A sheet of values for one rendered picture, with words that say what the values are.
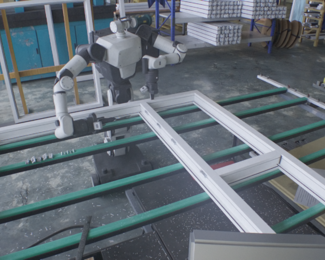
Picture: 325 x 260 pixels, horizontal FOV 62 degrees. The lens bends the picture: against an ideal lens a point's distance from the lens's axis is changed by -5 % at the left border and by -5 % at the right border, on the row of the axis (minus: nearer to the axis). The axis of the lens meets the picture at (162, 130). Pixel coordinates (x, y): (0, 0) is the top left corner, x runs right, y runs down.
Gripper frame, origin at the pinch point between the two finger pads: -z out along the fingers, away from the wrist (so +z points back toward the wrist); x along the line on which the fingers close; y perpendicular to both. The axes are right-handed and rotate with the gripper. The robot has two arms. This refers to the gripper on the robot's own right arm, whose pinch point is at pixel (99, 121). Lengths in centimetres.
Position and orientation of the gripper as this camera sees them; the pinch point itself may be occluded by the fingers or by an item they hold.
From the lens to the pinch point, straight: 172.5
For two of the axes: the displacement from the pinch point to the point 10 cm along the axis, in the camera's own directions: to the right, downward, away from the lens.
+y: -6.8, -0.5, 7.3
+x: -1.4, -9.7, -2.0
